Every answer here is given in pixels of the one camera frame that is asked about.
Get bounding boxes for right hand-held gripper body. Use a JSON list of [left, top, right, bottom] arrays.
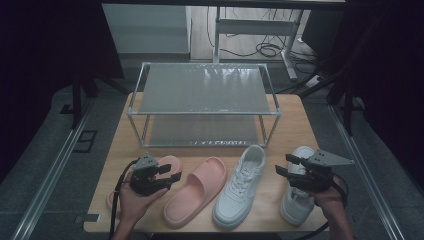
[[288, 149, 355, 194]]

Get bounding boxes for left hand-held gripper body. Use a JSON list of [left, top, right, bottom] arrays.
[[129, 152, 169, 197]]

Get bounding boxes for pink slipper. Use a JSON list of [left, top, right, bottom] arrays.
[[163, 156, 228, 229], [106, 155, 184, 219]]

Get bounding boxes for white sneaker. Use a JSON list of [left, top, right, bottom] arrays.
[[279, 145, 318, 227], [212, 144, 267, 230]]

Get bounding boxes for metal shoe rack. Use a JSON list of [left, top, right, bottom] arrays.
[[126, 61, 283, 149]]

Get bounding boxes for person's right hand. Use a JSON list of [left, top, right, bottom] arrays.
[[311, 175, 347, 212]]

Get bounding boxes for person's left hand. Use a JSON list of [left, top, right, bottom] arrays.
[[118, 181, 169, 224]]

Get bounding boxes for grey table foot plate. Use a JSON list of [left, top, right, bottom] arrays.
[[74, 213, 101, 224]]

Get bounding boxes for black stand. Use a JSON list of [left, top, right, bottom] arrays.
[[276, 19, 384, 136], [59, 56, 133, 130]]

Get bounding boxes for white power strip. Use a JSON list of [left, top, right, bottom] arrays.
[[304, 74, 326, 90]]

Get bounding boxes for grey cabinet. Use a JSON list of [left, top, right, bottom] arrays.
[[101, 3, 193, 55]]

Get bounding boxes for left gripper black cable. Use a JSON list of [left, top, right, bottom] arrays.
[[108, 159, 139, 240]]

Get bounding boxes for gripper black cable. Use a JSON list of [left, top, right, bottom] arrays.
[[293, 173, 350, 240], [108, 159, 139, 240]]

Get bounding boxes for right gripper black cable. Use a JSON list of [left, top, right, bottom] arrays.
[[293, 173, 350, 240]]

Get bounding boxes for aluminium floor rail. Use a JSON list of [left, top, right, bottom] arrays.
[[11, 99, 96, 240], [329, 104, 406, 240]]

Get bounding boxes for black floor cables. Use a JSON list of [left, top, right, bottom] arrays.
[[206, 6, 318, 65]]

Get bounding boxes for white desk frame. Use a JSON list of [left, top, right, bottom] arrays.
[[212, 5, 306, 82]]

